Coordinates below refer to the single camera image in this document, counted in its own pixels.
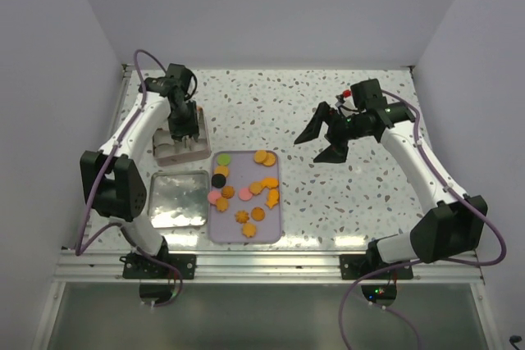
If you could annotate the lavender plastic tray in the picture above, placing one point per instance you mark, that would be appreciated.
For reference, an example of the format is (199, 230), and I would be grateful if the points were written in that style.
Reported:
(222, 227)

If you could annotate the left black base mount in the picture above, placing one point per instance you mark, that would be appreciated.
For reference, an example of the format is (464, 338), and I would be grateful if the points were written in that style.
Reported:
(160, 267)

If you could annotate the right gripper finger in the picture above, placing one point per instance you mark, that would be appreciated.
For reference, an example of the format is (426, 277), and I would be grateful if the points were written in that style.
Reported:
(334, 153)
(312, 130)

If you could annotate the orange shell cookie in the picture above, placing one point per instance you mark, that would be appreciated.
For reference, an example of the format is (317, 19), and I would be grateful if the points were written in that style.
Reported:
(270, 183)

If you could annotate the orange fish cookie right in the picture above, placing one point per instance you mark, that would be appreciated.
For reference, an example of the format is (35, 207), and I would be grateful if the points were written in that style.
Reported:
(273, 198)

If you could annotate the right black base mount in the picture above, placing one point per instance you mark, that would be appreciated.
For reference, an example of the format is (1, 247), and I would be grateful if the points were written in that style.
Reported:
(354, 266)

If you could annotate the orange swirl cookie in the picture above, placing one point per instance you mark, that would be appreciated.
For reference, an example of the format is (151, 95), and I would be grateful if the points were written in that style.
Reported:
(228, 192)

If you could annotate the cookie tin with liners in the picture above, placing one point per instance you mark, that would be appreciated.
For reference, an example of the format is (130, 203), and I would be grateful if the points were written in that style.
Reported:
(168, 152)

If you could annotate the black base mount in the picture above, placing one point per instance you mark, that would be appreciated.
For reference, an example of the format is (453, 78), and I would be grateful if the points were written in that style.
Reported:
(354, 266)
(160, 267)

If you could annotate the orange chip cookie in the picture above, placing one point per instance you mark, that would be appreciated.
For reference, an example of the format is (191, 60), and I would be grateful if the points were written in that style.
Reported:
(258, 214)

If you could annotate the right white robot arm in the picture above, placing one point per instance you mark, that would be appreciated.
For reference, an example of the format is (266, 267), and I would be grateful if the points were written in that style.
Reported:
(452, 220)

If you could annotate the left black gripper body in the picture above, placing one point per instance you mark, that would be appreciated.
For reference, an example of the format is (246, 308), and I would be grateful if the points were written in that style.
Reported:
(184, 121)

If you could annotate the black sandwich cookie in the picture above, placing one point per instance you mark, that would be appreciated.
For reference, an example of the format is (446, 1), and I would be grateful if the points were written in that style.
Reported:
(218, 181)

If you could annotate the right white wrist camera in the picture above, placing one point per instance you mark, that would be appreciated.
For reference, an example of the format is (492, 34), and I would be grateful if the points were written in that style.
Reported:
(344, 101)

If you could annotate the orange leaf cookie left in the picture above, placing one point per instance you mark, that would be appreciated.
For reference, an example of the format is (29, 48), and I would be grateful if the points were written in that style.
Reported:
(222, 204)

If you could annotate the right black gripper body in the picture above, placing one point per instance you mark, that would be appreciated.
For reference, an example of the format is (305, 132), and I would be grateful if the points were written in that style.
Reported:
(340, 127)

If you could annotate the orange rosette cookie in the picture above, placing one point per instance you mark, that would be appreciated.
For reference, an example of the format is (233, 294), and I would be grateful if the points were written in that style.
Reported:
(242, 217)

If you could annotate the aluminium front rail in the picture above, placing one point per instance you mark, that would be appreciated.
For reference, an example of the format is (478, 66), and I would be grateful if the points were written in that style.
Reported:
(238, 267)

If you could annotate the pink sandwich cookie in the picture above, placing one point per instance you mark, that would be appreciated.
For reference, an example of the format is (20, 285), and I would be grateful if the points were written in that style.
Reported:
(244, 194)
(213, 196)

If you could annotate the orange sandwich cookie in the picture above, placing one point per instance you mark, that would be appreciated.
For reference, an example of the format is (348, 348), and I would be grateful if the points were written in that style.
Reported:
(222, 170)

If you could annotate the orange leaf cookie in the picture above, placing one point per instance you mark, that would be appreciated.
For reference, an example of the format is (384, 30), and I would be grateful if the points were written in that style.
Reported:
(222, 204)
(249, 230)

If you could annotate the orange leaf cookie bottom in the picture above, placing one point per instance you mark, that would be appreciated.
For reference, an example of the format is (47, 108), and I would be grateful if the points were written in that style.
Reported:
(249, 230)

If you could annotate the green sandwich cookie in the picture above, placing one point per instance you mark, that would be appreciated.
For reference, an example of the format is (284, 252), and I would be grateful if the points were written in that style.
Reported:
(224, 159)

